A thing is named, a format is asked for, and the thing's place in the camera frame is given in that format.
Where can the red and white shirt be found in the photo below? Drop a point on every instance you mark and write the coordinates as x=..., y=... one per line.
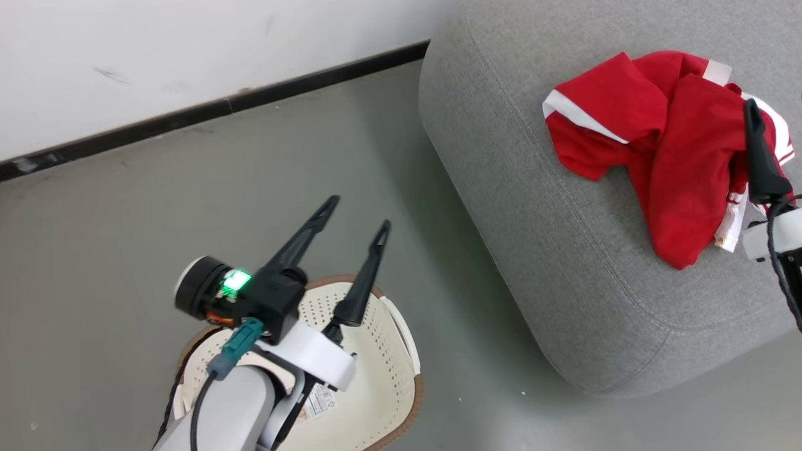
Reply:
x=683, y=163

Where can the white paper label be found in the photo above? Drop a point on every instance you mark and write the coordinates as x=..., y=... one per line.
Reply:
x=319, y=401

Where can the cream perforated laundry basket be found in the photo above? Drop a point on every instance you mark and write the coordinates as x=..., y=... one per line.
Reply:
x=382, y=376

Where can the dark grey baseboard strip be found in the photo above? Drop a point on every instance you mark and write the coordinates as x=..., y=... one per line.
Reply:
x=188, y=116

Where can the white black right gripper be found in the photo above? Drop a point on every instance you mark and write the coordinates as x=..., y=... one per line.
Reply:
x=786, y=235

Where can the grey fabric ottoman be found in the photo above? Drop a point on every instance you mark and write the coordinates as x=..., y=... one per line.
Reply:
x=564, y=263

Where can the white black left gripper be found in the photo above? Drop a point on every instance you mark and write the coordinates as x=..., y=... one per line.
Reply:
x=313, y=360

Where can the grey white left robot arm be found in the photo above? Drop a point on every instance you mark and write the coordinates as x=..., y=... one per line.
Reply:
x=232, y=413

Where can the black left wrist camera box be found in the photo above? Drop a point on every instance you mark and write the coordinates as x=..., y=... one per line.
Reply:
x=276, y=300

